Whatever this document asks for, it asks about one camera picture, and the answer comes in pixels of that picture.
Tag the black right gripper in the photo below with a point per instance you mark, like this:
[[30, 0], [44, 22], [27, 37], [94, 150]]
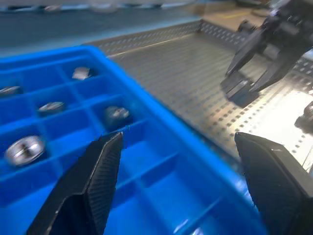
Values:
[[293, 24]]

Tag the blue compartment tray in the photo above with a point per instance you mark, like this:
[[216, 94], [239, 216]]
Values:
[[171, 191]]

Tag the nut in blue tray right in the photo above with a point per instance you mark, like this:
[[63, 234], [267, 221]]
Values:
[[82, 73]]

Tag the perforated metal tray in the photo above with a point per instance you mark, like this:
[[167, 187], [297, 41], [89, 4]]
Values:
[[185, 80]]

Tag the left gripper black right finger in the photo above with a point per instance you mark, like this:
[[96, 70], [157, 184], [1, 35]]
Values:
[[278, 191]]

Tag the metal nut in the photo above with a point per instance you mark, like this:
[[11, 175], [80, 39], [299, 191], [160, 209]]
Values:
[[24, 149]]

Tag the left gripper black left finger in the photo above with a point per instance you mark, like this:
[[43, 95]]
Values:
[[97, 176]]

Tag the brown cardboard sheet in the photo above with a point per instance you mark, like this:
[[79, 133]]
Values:
[[232, 19]]

